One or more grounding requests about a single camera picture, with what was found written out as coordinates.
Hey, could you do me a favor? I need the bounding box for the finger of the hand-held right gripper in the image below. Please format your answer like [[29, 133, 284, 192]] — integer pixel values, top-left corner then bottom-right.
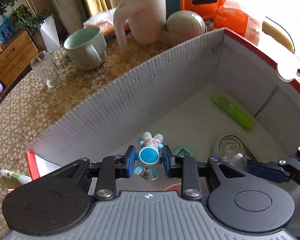
[[247, 145, 300, 193]]

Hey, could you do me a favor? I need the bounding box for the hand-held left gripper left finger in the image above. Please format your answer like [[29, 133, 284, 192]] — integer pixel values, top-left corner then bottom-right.
[[54, 147, 137, 201]]

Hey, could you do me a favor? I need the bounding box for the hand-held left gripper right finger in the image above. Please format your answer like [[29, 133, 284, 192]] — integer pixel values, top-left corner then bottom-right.
[[162, 145, 248, 200]]

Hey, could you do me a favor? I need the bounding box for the blue white toy figure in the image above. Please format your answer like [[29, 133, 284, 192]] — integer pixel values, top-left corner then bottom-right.
[[134, 131, 165, 181]]

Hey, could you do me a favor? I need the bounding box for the mint green plastic item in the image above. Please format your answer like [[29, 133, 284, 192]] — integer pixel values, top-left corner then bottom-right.
[[172, 146, 196, 158]]

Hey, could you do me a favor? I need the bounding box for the pink small toy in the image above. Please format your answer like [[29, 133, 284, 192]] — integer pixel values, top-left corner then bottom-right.
[[164, 184, 182, 192]]

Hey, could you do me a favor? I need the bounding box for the clear small plastic bottle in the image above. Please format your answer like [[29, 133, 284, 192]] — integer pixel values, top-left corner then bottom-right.
[[215, 152, 246, 167]]

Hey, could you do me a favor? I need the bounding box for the clear tape dispenser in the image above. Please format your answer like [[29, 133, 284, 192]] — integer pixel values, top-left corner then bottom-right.
[[211, 134, 253, 167]]

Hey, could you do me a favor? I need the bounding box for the green highlighter marker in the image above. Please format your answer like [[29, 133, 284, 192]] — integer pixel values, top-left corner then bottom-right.
[[211, 92, 255, 131]]

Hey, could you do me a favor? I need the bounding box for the red cardboard box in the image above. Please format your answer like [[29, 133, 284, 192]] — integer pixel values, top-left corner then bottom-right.
[[26, 27, 300, 200]]

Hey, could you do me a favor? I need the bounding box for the white correction pen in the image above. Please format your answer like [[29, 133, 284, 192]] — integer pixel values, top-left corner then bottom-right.
[[0, 169, 33, 184]]

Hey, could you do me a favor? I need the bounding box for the patterned lace tablecloth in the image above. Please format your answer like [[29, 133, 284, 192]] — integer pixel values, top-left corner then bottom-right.
[[0, 34, 170, 230]]

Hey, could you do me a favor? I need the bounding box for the clear drinking glass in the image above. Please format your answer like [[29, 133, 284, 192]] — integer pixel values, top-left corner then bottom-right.
[[30, 50, 63, 88]]

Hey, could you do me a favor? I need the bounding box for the pale green cup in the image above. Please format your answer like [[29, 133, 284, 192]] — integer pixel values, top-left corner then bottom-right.
[[64, 26, 108, 70]]

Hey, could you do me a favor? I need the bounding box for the pale green round bowl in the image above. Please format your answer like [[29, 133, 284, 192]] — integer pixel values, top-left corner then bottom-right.
[[165, 10, 207, 47]]

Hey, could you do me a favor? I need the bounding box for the clear plastic snack bag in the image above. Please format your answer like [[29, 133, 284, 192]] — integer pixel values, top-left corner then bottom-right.
[[84, 10, 130, 35]]

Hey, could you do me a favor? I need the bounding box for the white lidded mug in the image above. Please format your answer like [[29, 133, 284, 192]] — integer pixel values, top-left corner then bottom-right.
[[114, 0, 167, 48]]

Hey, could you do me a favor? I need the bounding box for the white planter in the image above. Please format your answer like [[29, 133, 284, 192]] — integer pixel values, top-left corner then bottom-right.
[[39, 16, 60, 53]]

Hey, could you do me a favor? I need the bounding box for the orange plastic packet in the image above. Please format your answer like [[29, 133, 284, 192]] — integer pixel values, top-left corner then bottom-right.
[[212, 5, 263, 45]]

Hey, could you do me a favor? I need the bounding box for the wooden sideboard cabinet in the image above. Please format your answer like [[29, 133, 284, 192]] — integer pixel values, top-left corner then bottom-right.
[[0, 29, 39, 85]]

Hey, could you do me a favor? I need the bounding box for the orange and green storage box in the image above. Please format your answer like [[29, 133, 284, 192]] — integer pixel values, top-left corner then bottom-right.
[[164, 0, 228, 20]]

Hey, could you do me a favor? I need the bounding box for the beige standing air conditioner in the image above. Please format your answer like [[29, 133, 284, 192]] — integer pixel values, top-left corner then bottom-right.
[[44, 0, 87, 34]]

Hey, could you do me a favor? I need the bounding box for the green potted plant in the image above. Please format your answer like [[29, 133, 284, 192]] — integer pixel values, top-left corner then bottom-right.
[[0, 0, 53, 32]]

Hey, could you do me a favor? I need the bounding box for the blue plastic stool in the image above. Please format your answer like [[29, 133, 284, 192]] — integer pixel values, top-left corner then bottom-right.
[[0, 17, 15, 42]]

